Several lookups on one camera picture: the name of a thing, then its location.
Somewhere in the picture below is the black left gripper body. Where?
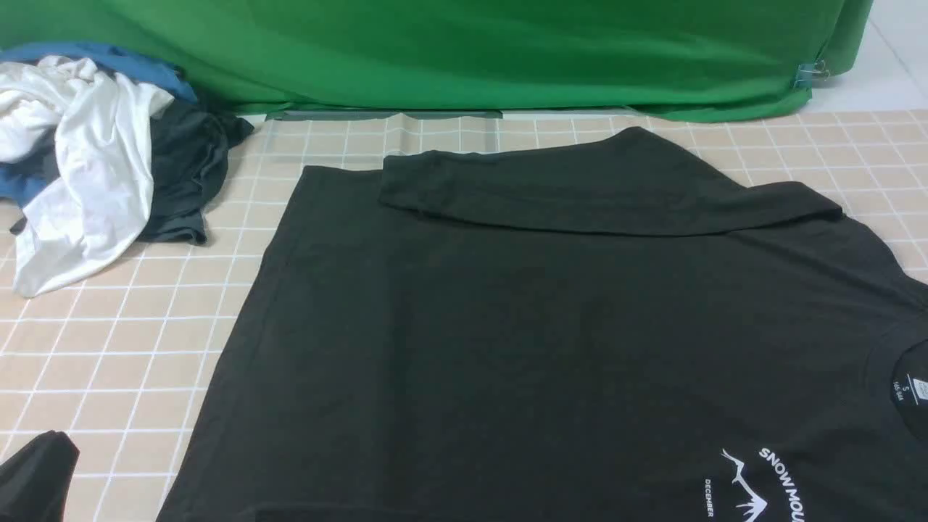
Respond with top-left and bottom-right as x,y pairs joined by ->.
1,431 -> 80,521

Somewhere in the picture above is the beige checkered tablecloth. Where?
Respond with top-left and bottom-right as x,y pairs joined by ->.
1,109 -> 927,521

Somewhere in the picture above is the blue crumpled garment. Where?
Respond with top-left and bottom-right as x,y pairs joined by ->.
1,41 -> 199,207

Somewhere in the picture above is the white crumpled garment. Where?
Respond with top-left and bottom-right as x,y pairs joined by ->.
1,56 -> 173,298

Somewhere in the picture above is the dark crumpled garment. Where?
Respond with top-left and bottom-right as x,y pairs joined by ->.
1,100 -> 254,245

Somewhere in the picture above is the green backdrop cloth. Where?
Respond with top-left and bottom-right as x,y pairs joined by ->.
1,1 -> 872,123

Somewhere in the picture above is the metal binder clip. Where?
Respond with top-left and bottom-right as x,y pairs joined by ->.
792,59 -> 832,89

